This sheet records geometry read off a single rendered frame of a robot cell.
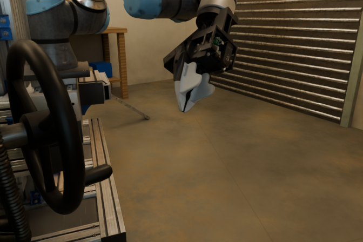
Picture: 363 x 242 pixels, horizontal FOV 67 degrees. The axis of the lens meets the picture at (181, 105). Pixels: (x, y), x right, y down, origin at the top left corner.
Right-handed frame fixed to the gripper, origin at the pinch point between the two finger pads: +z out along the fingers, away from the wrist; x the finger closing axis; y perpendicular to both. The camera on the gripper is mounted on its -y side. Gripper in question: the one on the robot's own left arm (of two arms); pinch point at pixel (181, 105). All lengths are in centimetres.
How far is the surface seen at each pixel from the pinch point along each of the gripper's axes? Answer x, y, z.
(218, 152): 127, -97, -38
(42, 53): -23.8, -2.2, 4.1
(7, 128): -21.6, -11.8, 13.6
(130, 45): 110, -286, -192
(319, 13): 169, -49, -193
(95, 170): -9.2, -4.4, 15.6
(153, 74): 165, -294, -179
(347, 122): 227, -40, -105
